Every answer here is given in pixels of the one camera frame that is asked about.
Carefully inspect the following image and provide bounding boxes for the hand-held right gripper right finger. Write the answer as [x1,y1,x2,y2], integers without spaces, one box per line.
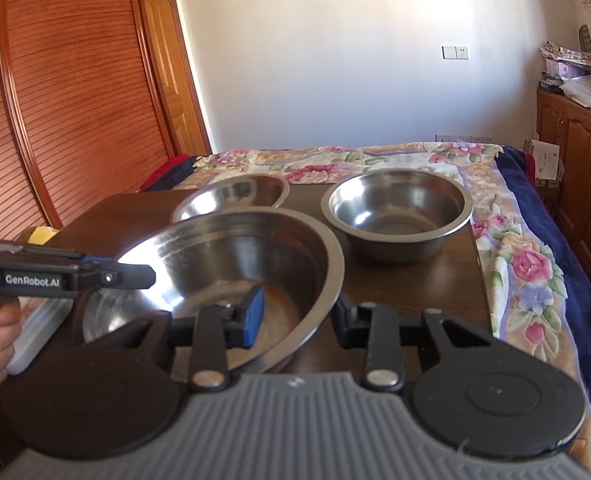
[333,292,493,395]

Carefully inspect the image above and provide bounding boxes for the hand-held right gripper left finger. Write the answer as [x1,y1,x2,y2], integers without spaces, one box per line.
[118,286,267,396]

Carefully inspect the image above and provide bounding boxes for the floral square plate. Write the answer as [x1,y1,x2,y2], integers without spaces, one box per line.
[9,297,76,377]

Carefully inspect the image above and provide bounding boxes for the large steel bowl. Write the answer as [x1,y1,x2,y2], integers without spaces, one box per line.
[72,208,346,373]

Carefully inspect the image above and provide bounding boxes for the wooden louvered wardrobe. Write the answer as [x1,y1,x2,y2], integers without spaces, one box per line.
[0,0,182,242]

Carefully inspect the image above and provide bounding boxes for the floral blanket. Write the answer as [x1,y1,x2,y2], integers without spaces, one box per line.
[190,141,567,362]

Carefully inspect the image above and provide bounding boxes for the wooden room door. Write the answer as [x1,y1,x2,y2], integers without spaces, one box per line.
[138,0,213,157]

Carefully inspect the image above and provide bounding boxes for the cardboard box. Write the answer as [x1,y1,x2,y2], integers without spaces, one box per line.
[523,132,561,188]

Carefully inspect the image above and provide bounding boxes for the wooden cabinet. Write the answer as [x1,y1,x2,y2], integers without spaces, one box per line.
[535,87,591,313]

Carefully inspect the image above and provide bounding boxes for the dark books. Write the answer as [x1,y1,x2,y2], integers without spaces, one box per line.
[538,72,566,93]

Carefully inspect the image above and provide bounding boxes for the pink box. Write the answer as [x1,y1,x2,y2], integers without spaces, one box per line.
[545,58,591,81]

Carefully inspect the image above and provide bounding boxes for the clear plastic bag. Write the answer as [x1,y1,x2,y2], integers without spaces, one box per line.
[560,75,591,111]

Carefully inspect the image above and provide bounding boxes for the pile of patterned cloth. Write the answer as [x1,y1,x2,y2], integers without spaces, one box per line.
[539,40,591,68]

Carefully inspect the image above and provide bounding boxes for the low wall socket row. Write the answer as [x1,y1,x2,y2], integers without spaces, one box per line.
[435,133,497,144]

